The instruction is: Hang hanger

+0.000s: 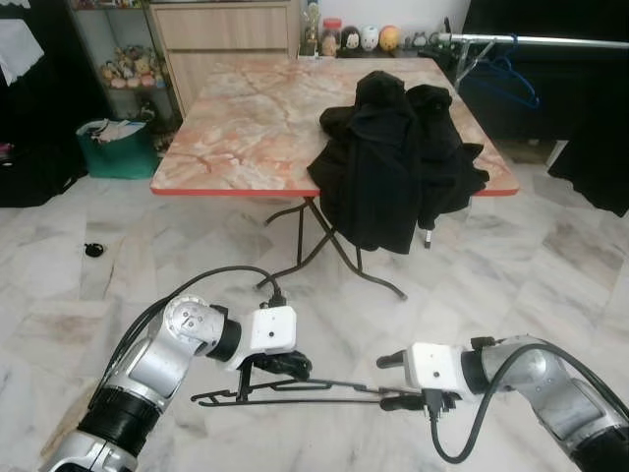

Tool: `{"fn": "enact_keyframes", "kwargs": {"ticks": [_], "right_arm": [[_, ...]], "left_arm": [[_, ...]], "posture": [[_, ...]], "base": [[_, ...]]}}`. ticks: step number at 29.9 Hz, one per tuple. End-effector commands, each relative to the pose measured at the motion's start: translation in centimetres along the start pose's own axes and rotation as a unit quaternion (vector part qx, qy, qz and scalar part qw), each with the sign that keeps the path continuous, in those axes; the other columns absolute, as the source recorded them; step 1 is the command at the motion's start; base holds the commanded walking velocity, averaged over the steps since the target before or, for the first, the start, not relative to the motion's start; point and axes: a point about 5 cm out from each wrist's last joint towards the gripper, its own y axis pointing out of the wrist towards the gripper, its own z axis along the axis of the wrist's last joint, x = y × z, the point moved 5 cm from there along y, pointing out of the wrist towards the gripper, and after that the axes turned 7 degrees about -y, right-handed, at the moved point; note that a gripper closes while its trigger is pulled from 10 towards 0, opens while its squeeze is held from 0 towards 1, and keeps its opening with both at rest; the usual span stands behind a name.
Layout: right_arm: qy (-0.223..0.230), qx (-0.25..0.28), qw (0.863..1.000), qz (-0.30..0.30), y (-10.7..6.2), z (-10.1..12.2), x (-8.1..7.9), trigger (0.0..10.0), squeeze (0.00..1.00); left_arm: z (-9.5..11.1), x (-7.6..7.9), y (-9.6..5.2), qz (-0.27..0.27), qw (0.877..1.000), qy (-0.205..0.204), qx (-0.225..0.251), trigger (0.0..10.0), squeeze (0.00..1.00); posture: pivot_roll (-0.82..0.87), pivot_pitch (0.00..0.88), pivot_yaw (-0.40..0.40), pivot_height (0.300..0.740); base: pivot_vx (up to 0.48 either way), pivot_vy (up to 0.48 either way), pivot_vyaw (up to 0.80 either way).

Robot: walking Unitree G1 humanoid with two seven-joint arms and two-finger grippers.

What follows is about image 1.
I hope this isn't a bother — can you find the black plastic hanger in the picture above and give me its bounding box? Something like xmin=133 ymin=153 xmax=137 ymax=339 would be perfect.
xmin=190 ymin=354 xmax=433 ymax=407

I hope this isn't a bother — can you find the black T-shirt green logo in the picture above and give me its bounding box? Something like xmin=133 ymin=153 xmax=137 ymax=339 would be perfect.
xmin=308 ymin=71 xmax=426 ymax=255
xmin=547 ymin=138 xmax=629 ymax=217

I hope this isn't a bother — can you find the blue plastic hanger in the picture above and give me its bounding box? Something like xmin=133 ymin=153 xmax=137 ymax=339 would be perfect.
xmin=460 ymin=34 xmax=542 ymax=109

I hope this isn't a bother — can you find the teal plastic basket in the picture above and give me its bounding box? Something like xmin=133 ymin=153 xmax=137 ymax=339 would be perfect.
xmin=77 ymin=118 xmax=160 ymax=181

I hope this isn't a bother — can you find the black tall cabinet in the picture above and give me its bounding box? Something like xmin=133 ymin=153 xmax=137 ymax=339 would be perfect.
xmin=0 ymin=0 xmax=99 ymax=207

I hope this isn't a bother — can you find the black mouse plush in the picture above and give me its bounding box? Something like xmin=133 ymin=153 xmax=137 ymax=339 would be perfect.
xmin=339 ymin=25 xmax=363 ymax=57

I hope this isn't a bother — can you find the white blue round plush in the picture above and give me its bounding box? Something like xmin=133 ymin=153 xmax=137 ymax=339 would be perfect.
xmin=359 ymin=25 xmax=381 ymax=52

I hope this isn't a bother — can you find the glass display cabinet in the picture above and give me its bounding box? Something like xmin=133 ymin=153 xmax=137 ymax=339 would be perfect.
xmin=69 ymin=0 xmax=183 ymax=124

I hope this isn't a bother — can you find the red-lid glass jar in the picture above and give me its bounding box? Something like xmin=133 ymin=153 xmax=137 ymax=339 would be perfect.
xmin=321 ymin=18 xmax=343 ymax=58

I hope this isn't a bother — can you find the wooden cabinet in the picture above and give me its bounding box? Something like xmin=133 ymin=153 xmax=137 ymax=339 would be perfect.
xmin=147 ymin=0 xmax=301 ymax=117

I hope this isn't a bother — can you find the black television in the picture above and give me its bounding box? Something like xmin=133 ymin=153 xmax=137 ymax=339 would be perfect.
xmin=462 ymin=0 xmax=629 ymax=40

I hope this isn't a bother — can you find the white cloth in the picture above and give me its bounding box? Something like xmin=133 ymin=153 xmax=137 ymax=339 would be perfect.
xmin=0 ymin=20 xmax=45 ymax=85

